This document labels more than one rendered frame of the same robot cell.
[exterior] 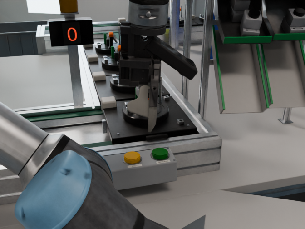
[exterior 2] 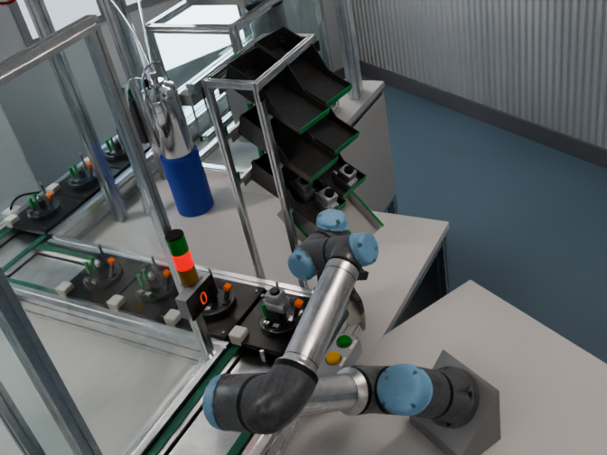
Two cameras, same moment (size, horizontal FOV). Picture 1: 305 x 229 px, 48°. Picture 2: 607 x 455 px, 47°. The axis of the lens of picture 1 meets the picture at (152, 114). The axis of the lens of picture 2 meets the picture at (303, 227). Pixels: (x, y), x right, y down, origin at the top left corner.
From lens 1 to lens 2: 1.42 m
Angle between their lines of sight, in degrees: 35
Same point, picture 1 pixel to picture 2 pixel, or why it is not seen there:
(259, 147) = (363, 283)
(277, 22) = (328, 180)
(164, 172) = (357, 350)
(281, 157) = (385, 281)
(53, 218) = (427, 394)
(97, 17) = not seen: outside the picture
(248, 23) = (330, 202)
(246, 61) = not seen: hidden behind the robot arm
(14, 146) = (349, 391)
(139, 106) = (353, 319)
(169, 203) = not seen: hidden behind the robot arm
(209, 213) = (398, 355)
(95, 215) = (435, 380)
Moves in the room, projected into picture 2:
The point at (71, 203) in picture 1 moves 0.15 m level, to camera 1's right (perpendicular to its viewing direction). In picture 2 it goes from (428, 383) to (464, 343)
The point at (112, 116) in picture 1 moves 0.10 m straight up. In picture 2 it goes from (263, 342) to (256, 317)
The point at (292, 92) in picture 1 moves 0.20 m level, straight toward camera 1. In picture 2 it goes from (361, 225) to (390, 255)
